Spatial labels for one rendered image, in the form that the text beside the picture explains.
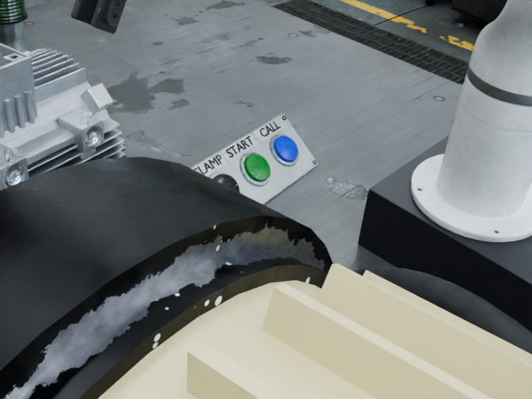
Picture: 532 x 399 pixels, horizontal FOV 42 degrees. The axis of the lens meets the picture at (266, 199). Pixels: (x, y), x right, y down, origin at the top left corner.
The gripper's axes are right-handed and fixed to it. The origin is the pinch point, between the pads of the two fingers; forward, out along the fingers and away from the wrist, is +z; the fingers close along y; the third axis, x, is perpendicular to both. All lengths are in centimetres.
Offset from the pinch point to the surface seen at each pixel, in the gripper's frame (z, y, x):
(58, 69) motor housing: 7.9, 4.3, -1.5
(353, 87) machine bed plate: -4, 7, -83
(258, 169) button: 9.0, -21.0, -6.2
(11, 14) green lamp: 5.6, 33.2, -17.4
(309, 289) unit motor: 4, -48, 40
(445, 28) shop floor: -64, 84, -346
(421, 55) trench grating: -41, 78, -310
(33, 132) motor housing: 14.3, 0.1, 2.9
